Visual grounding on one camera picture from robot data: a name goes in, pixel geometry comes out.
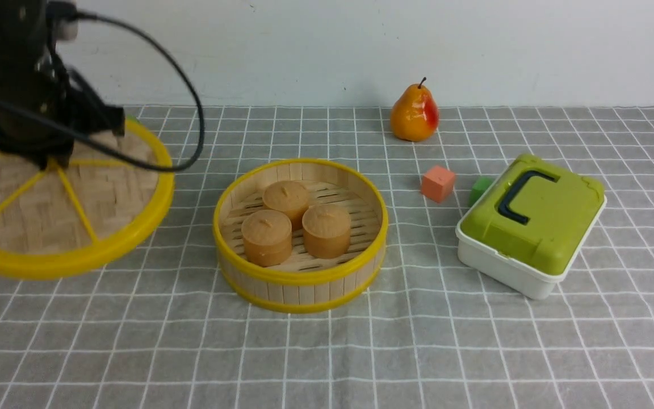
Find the brown steamed bun right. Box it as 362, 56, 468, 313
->
302, 203, 352, 259

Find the black cable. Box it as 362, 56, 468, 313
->
49, 3, 206, 173

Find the brown steamed bun left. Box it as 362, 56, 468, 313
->
241, 209, 292, 267

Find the brown steamed bun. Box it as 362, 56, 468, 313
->
302, 203, 352, 259
241, 209, 292, 267
262, 181, 311, 231

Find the yellow-rimmed bamboo steamer basket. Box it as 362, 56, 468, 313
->
213, 158, 389, 314

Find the grey grid-pattern tablecloth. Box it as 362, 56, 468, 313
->
0, 106, 654, 408

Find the orange-red plastic pear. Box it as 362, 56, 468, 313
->
389, 77, 439, 143

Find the woven bamboo steamer lid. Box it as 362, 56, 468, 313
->
0, 143, 175, 280

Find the brown steamed bun back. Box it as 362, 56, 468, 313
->
262, 181, 311, 231

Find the green-lidded white lunch box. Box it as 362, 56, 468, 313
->
456, 153, 607, 300

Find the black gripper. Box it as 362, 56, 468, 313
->
0, 1, 125, 170

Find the orange cube block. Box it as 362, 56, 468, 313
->
420, 165, 457, 203

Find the green cube block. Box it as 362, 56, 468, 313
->
469, 176, 494, 207

